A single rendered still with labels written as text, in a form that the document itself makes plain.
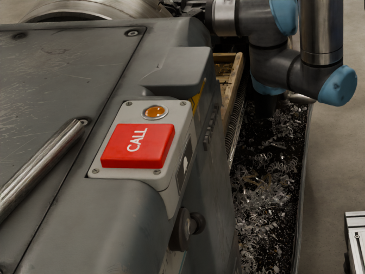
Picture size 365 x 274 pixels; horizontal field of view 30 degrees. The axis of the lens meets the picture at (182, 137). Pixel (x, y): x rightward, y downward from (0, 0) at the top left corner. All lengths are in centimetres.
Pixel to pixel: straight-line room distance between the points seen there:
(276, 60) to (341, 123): 163
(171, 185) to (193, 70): 18
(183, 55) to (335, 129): 209
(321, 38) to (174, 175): 60
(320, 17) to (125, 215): 67
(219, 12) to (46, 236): 78
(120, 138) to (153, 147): 4
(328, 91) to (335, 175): 142
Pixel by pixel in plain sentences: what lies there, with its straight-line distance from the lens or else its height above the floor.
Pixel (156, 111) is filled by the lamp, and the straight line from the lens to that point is 71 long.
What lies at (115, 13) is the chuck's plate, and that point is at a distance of 105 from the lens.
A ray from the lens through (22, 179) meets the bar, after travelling 63.
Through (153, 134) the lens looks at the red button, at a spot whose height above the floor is 127.
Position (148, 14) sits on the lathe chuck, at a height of 119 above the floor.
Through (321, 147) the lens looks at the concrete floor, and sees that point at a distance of 277.
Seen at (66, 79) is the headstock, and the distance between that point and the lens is 81.
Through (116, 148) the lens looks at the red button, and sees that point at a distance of 65.
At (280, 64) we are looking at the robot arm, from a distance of 129.
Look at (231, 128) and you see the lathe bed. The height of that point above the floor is 79.
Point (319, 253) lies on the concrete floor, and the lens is 232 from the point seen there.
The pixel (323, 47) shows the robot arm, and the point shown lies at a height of 107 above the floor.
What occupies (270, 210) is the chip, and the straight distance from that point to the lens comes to 158.
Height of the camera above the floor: 163
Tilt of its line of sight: 34 degrees down
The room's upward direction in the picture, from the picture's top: 10 degrees counter-clockwise
